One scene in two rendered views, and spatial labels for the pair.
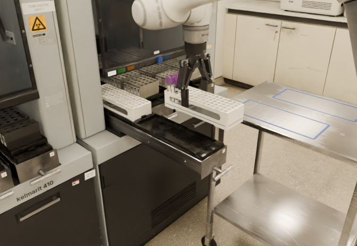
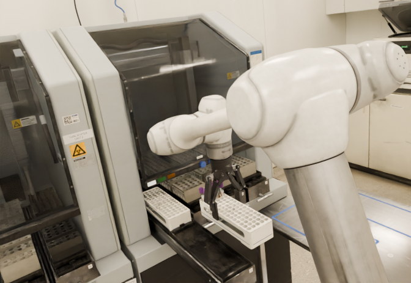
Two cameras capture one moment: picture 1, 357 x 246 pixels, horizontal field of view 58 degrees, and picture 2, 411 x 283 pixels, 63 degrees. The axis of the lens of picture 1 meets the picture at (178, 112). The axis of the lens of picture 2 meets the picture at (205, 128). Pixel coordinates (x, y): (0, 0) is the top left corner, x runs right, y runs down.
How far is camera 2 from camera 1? 0.34 m
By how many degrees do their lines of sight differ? 16
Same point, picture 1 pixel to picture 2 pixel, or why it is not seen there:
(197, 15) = (213, 135)
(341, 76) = not seen: outside the picture
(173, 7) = (179, 137)
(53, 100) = (95, 213)
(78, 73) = (119, 186)
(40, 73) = (82, 191)
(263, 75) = (356, 150)
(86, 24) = (124, 142)
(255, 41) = not seen: hidden behind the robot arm
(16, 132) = (60, 245)
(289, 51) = (382, 124)
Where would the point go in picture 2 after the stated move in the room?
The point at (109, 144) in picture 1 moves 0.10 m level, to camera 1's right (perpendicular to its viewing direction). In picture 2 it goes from (149, 252) to (173, 253)
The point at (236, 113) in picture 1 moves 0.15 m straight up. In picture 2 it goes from (261, 230) to (257, 188)
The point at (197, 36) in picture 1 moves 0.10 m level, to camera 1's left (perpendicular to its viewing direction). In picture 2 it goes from (218, 154) to (189, 154)
